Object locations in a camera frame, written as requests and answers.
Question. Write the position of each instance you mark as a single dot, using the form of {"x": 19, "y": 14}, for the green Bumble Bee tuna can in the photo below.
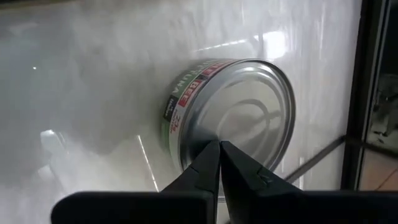
{"x": 242, "y": 105}

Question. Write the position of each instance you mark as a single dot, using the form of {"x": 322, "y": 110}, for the black aluminium table frame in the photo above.
{"x": 363, "y": 77}

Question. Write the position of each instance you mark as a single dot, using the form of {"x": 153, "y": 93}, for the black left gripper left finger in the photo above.
{"x": 186, "y": 202}

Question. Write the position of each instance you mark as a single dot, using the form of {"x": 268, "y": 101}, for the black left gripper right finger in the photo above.
{"x": 264, "y": 202}

